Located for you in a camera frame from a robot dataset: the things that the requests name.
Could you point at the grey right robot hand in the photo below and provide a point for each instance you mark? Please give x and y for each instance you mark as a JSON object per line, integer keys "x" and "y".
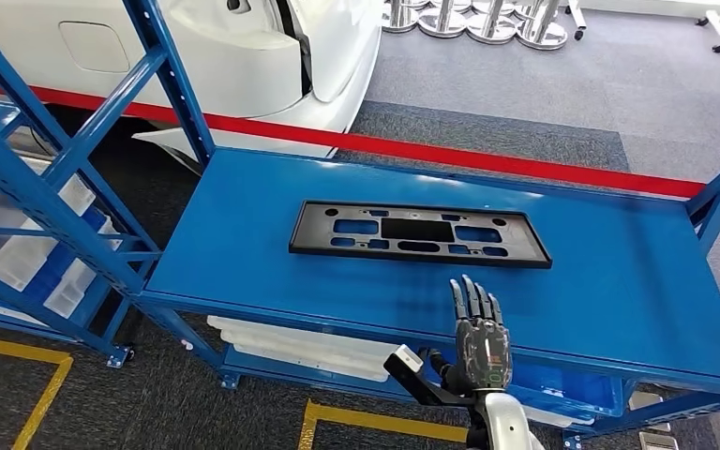
{"x": 484, "y": 354}

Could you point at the black plastic plate frame part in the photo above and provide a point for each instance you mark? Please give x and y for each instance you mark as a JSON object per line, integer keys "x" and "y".
{"x": 310, "y": 236}

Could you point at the blue metal shelf rack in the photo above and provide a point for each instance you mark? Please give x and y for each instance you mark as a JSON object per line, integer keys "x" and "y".
{"x": 397, "y": 180}
{"x": 116, "y": 356}

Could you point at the yellow floor tape square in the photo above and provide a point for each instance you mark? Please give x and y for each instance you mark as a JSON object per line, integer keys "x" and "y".
{"x": 15, "y": 353}
{"x": 391, "y": 422}

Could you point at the grey metal floor box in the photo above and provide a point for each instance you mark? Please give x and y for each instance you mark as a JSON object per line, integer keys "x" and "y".
{"x": 658, "y": 442}
{"x": 646, "y": 400}

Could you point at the red barrier belt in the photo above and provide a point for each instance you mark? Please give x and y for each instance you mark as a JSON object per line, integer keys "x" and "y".
{"x": 459, "y": 154}

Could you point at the white car body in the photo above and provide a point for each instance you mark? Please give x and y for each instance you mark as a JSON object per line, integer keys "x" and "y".
{"x": 242, "y": 62}

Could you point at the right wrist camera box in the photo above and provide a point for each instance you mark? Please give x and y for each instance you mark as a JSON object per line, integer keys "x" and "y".
{"x": 408, "y": 359}

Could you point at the chrome stanchion post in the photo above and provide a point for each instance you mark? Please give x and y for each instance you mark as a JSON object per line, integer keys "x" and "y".
{"x": 541, "y": 38}
{"x": 441, "y": 28}
{"x": 399, "y": 23}
{"x": 490, "y": 34}

